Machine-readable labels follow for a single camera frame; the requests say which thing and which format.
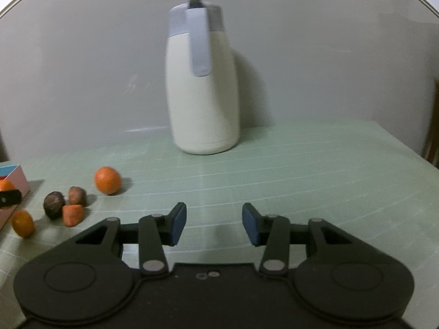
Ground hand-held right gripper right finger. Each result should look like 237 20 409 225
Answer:
242 202 356 278

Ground orange red fruit chunk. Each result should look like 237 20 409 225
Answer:
62 205 85 227

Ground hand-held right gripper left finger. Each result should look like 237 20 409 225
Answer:
73 202 188 277

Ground dark brown wrinkled fruit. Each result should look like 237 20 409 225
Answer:
43 192 66 220

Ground pink and red cardboard box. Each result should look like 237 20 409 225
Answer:
0 164 31 232

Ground white thermos jug grey lid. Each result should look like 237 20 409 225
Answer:
165 0 241 155

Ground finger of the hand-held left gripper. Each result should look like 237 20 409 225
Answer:
0 191 22 208

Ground reddish brown fruit chunk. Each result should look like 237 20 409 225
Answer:
68 186 86 207

